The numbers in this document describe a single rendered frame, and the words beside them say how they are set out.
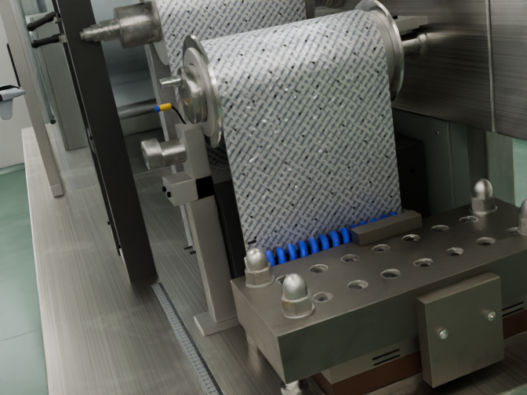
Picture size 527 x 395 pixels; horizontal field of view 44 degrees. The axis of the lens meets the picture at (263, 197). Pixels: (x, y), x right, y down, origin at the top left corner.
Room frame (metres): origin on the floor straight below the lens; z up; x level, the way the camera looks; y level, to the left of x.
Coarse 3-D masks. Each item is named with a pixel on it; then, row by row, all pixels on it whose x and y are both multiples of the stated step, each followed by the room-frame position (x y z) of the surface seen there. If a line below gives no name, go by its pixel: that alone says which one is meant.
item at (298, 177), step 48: (384, 96) 0.86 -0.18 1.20; (240, 144) 0.80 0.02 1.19; (288, 144) 0.81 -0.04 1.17; (336, 144) 0.84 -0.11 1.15; (384, 144) 0.86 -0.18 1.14; (240, 192) 0.79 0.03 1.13; (288, 192) 0.81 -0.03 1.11; (336, 192) 0.83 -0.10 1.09; (384, 192) 0.85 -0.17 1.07; (288, 240) 0.81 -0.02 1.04
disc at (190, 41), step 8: (184, 40) 0.87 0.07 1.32; (192, 40) 0.83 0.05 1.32; (184, 48) 0.88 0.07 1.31; (192, 48) 0.84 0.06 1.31; (200, 48) 0.81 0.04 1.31; (200, 56) 0.81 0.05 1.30; (208, 64) 0.79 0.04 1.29; (208, 72) 0.79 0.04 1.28; (208, 80) 0.80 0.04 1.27; (216, 88) 0.78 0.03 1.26; (216, 96) 0.78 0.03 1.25; (216, 104) 0.78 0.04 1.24; (216, 112) 0.79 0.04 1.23; (216, 120) 0.79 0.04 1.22; (216, 128) 0.80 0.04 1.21; (208, 136) 0.85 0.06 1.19; (216, 136) 0.81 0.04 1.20; (216, 144) 0.82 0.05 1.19
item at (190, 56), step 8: (376, 16) 0.90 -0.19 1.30; (376, 24) 0.89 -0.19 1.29; (384, 32) 0.88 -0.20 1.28; (384, 40) 0.87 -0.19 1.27; (392, 48) 0.87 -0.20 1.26; (184, 56) 0.88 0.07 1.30; (192, 56) 0.84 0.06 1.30; (392, 56) 0.87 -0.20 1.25; (184, 64) 0.89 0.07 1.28; (200, 64) 0.81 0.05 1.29; (392, 64) 0.87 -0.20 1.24; (200, 72) 0.81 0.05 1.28; (392, 72) 0.87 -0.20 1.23; (208, 88) 0.79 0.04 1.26; (208, 96) 0.80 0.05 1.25; (208, 104) 0.81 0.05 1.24; (208, 112) 0.81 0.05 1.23; (208, 120) 0.82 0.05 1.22; (208, 128) 0.83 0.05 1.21
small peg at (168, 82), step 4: (172, 76) 0.84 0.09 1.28; (176, 76) 0.84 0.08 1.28; (180, 76) 0.84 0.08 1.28; (160, 80) 0.83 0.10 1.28; (164, 80) 0.83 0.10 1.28; (168, 80) 0.83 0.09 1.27; (172, 80) 0.84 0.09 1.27; (176, 80) 0.84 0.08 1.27; (180, 80) 0.84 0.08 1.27; (160, 84) 0.84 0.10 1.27; (164, 84) 0.83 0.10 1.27; (168, 84) 0.83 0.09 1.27; (172, 84) 0.83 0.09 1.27; (176, 84) 0.84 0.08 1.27; (180, 84) 0.84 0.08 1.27; (164, 88) 0.83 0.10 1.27; (168, 88) 0.84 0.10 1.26
